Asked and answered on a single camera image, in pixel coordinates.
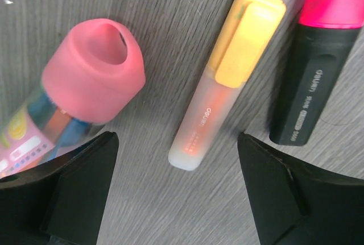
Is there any black pink highlighter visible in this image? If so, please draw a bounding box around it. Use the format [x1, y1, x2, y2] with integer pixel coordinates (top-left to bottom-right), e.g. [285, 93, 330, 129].
[269, 0, 363, 146]

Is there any orange highlighter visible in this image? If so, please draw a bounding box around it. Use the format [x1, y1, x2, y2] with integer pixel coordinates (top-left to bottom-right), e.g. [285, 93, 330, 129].
[168, 0, 286, 171]

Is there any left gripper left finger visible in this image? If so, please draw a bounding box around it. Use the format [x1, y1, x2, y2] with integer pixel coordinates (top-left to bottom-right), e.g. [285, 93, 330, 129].
[1, 131, 119, 244]

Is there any pink capped pen bundle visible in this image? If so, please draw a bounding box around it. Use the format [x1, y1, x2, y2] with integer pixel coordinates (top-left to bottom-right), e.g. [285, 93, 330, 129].
[1, 18, 146, 178]

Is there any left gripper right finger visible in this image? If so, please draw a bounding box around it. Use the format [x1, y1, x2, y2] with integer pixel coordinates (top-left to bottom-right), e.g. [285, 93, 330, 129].
[237, 133, 363, 244]

